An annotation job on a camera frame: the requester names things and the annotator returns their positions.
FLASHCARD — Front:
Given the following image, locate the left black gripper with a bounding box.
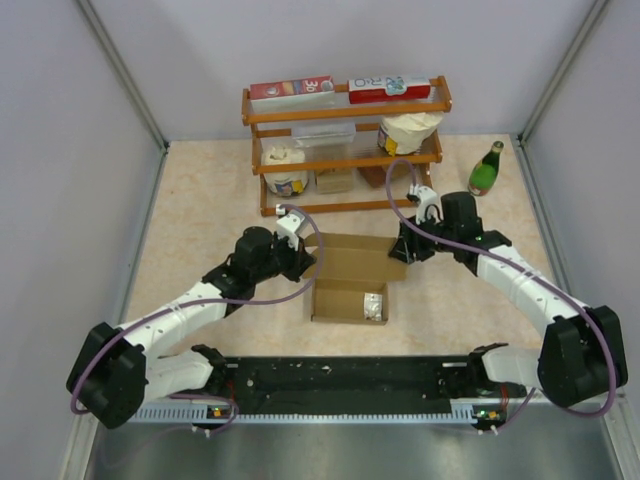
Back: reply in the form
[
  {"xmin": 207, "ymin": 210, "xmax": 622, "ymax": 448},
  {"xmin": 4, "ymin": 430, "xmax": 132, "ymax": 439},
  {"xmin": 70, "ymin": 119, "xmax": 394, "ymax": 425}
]
[{"xmin": 252, "ymin": 230, "xmax": 315, "ymax": 284}]

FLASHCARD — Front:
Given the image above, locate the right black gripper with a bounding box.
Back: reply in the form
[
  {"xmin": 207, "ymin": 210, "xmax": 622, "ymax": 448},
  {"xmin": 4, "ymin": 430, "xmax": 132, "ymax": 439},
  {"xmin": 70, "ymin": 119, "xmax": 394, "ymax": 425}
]
[{"xmin": 389, "ymin": 210, "xmax": 458, "ymax": 264}]

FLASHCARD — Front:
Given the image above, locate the brown cardboard box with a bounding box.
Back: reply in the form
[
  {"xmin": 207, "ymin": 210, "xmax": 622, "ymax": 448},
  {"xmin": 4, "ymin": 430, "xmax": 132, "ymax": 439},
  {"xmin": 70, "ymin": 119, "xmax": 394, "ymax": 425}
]
[{"xmin": 303, "ymin": 233, "xmax": 407, "ymax": 326}]

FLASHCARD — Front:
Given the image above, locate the small clear plastic bag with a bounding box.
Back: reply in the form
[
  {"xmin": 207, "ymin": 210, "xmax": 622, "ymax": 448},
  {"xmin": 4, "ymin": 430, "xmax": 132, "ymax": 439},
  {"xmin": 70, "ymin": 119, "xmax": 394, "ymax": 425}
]
[{"xmin": 363, "ymin": 292, "xmax": 384, "ymax": 322}]

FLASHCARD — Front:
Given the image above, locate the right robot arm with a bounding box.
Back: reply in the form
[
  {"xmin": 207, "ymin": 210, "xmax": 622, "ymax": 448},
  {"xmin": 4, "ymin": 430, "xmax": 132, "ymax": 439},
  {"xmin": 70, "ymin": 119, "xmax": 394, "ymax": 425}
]
[{"xmin": 389, "ymin": 185, "xmax": 628, "ymax": 411}]

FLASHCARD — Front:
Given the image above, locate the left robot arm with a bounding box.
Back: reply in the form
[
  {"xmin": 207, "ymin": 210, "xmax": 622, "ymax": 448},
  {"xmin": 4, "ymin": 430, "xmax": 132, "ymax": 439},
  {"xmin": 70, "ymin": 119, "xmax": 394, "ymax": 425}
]
[{"xmin": 66, "ymin": 215, "xmax": 317, "ymax": 429}]

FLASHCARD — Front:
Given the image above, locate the red white wrap box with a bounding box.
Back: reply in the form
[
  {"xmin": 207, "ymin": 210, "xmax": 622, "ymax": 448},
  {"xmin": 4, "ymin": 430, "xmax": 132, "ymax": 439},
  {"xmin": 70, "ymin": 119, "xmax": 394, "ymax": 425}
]
[{"xmin": 347, "ymin": 75, "xmax": 431, "ymax": 105}]

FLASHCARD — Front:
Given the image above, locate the red foil wrap box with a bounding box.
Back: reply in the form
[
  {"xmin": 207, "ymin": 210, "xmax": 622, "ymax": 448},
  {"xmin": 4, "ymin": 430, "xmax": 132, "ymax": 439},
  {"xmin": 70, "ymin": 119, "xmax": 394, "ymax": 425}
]
[{"xmin": 249, "ymin": 75, "xmax": 335, "ymax": 113}]

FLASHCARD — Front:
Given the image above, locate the small white flour bag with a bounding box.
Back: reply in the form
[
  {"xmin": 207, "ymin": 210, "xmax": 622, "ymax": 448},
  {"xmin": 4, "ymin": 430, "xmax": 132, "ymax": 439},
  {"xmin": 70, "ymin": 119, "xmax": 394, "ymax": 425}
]
[{"xmin": 260, "ymin": 143, "xmax": 311, "ymax": 199}]

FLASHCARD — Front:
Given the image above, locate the brown bread loaf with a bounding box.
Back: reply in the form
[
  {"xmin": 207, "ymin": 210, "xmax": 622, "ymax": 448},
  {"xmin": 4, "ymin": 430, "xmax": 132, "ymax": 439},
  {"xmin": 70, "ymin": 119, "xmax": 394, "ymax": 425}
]
[{"xmin": 357, "ymin": 163, "xmax": 413, "ymax": 188}]

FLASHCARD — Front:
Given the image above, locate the tan block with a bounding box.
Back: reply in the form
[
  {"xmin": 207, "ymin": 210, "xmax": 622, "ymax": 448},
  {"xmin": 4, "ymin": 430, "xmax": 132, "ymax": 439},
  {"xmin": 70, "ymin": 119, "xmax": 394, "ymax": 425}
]
[{"xmin": 315, "ymin": 169, "xmax": 353, "ymax": 195}]

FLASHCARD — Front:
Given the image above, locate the wooden three-tier shelf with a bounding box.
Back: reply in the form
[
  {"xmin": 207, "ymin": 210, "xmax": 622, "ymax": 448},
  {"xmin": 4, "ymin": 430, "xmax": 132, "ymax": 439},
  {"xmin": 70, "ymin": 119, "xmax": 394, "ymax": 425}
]
[{"xmin": 241, "ymin": 75, "xmax": 453, "ymax": 217}]

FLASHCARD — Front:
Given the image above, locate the green glass bottle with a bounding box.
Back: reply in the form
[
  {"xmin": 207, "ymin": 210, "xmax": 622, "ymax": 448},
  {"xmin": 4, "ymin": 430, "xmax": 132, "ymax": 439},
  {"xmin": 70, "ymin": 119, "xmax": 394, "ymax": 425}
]
[{"xmin": 467, "ymin": 141, "xmax": 504, "ymax": 196}]

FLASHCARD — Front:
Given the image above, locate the large white flour bag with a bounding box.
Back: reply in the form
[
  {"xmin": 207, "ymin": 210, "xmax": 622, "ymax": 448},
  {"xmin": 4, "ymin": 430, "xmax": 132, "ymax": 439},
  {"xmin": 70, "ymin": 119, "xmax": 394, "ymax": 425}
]
[{"xmin": 377, "ymin": 112, "xmax": 444, "ymax": 156}]

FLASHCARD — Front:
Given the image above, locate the clear plastic container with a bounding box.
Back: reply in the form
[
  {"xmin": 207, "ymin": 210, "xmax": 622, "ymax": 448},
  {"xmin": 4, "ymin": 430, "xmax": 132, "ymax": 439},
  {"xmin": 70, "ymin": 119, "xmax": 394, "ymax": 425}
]
[{"xmin": 291, "ymin": 122, "xmax": 356, "ymax": 148}]

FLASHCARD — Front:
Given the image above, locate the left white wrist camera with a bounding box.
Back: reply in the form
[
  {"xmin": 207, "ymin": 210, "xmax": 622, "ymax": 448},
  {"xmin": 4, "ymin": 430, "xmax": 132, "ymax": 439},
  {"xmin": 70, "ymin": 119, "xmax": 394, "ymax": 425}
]
[{"xmin": 275, "ymin": 203, "xmax": 307, "ymax": 250}]

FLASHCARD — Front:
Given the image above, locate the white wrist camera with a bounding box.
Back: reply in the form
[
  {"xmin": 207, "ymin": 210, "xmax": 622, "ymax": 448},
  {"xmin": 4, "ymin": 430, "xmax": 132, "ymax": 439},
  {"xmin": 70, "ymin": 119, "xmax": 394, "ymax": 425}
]
[
  {"xmin": 407, "ymin": 184, "xmax": 438, "ymax": 225},
  {"xmin": 275, "ymin": 203, "xmax": 307, "ymax": 250}
]

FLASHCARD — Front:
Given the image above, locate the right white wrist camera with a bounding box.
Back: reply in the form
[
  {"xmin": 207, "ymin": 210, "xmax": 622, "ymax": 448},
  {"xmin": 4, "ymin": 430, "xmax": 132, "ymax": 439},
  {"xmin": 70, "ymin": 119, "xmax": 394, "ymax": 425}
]
[{"xmin": 407, "ymin": 184, "xmax": 438, "ymax": 225}]

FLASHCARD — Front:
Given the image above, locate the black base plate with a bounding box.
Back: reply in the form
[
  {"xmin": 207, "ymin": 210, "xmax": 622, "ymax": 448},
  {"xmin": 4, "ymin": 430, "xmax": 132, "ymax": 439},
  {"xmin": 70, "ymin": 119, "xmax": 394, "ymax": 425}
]
[{"xmin": 189, "ymin": 355, "xmax": 526, "ymax": 415}]

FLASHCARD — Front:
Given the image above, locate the grey cable duct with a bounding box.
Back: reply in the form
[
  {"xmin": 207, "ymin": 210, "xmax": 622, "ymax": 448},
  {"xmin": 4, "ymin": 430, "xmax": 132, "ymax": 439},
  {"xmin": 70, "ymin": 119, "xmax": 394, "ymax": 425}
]
[{"xmin": 128, "ymin": 400, "xmax": 499, "ymax": 426}]

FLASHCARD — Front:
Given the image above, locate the aluminium frame rail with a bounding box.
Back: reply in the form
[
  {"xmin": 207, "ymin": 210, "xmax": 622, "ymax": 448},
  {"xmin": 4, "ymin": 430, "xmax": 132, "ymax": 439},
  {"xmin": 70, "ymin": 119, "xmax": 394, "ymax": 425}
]
[{"xmin": 73, "ymin": 0, "xmax": 169, "ymax": 152}]

